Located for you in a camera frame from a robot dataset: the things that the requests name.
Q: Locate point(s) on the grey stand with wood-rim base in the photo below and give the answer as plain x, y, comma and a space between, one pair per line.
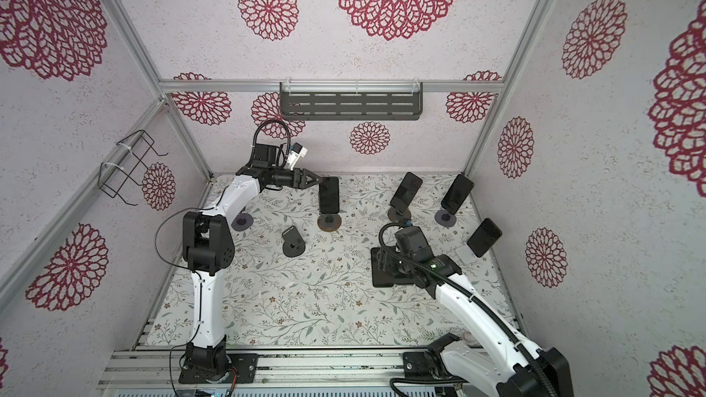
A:
396, 216

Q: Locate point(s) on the grey wall shelf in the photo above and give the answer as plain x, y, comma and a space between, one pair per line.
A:
351, 103

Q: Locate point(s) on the dark grey round stand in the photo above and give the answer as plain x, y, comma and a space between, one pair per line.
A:
293, 243

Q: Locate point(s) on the far left grey stand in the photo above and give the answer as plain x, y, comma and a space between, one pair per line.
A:
242, 221

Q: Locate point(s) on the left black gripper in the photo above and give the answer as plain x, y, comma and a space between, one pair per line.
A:
303, 182

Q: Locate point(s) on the purple round phone stand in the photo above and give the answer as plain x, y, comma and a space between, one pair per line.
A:
445, 218

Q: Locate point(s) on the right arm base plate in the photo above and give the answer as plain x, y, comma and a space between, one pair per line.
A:
423, 365

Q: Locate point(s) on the centre wood-rim phone stand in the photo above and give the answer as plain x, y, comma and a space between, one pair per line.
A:
329, 222

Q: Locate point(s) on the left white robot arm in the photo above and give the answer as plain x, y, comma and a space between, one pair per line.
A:
208, 249

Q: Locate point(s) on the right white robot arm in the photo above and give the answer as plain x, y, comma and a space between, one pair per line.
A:
507, 363

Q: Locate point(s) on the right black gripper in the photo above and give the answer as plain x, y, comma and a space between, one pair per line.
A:
391, 249

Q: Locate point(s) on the black phone on white stand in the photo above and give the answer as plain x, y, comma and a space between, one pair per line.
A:
484, 237

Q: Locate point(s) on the black phone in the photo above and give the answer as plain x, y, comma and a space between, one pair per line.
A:
484, 237
329, 195
379, 278
459, 191
406, 192

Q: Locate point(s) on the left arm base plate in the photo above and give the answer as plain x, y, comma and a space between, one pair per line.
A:
219, 369

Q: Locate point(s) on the white phone stand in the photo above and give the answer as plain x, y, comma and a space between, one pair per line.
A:
465, 256

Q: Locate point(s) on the black wire wall rack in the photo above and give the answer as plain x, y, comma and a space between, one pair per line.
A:
116, 174

